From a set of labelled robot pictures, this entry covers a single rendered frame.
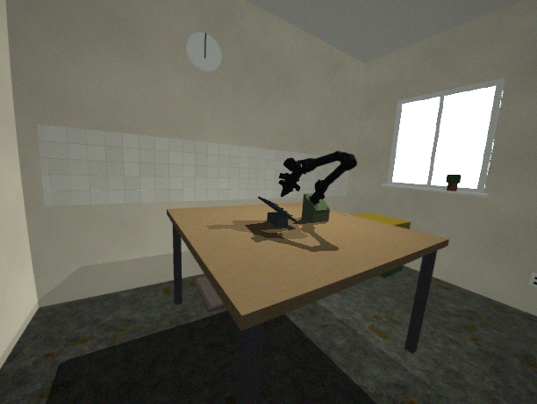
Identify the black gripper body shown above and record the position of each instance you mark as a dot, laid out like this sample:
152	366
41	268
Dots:
292	183

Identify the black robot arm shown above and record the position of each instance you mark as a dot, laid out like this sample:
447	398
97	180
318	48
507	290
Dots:
348	162

